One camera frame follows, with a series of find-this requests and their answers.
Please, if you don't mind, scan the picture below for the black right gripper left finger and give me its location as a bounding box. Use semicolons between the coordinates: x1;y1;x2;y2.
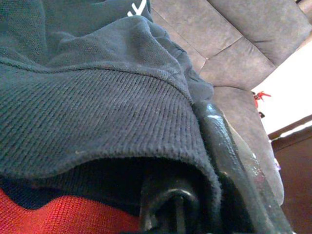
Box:
140;175;205;234

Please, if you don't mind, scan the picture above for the dark navy knit shirt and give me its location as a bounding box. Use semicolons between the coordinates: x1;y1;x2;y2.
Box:
0;0;222;220

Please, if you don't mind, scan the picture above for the dark brown fabric sofa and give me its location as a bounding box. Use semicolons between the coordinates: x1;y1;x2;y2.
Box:
148;0;312;207

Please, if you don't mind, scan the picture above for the dark brown door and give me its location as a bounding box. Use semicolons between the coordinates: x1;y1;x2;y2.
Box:
267;119;312;234

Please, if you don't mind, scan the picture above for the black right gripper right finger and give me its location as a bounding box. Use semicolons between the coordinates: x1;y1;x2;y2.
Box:
192;99;294;234

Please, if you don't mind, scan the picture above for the red fire extinguisher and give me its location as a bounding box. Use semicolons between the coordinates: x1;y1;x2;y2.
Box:
252;90;272;119

